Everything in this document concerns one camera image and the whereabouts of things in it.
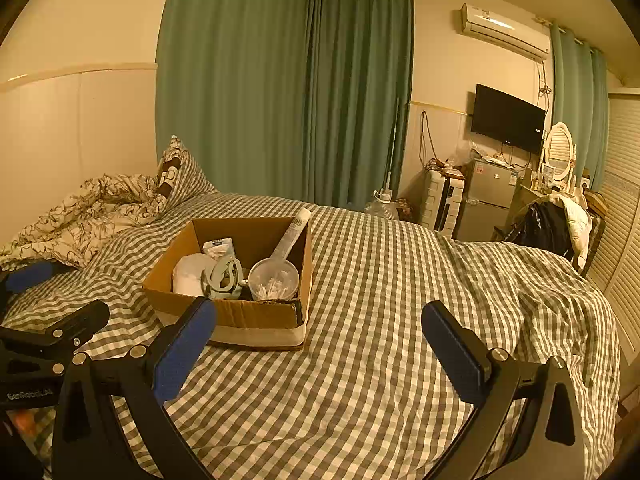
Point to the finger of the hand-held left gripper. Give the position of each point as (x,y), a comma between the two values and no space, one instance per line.
(30,276)
(65,325)

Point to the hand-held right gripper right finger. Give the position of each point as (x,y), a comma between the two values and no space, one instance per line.
(455,355)

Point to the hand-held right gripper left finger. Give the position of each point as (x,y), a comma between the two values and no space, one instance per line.
(185,355)

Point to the white roll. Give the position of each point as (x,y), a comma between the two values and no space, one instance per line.
(187,275)

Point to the cardboard box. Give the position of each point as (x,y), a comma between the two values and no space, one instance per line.
(260,317)

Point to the pale teal plastic clip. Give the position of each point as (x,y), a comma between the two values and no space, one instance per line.
(222,277)

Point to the blue and white packet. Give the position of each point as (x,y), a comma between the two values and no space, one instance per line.
(217,249)

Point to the clear cotton swab jar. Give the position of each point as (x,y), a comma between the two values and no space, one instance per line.
(275,280)

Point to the clear tube with barcode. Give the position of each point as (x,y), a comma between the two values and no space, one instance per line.
(292,235)

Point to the floral print duvet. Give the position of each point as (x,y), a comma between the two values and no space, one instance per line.
(85,215)

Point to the black jacket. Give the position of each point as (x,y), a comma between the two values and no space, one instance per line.
(542,230)

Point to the white ribbed suitcase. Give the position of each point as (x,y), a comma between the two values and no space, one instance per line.
(440,200)

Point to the silver small fridge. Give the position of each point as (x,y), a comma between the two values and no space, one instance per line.
(487,200)

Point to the clear plastic water jug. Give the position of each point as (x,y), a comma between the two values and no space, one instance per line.
(382,210)

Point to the wooden dressing table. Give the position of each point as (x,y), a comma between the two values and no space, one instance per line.
(530,195)

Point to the white jacket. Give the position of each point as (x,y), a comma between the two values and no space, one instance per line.
(577,227)

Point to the floral checked pillow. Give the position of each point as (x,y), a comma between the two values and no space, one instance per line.
(182,175)

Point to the white mop pole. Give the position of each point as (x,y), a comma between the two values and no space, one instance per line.
(392,150)

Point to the white louvred wardrobe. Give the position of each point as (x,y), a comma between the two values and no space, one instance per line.
(620,210)

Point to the white oval vanity mirror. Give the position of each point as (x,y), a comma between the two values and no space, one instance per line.
(558,150)

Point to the green curtain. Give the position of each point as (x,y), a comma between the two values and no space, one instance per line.
(577,105)
(360,95)
(235,85)

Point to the white air conditioner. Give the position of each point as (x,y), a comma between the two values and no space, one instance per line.
(502,30)

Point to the black wall television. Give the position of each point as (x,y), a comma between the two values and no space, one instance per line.
(507,117)

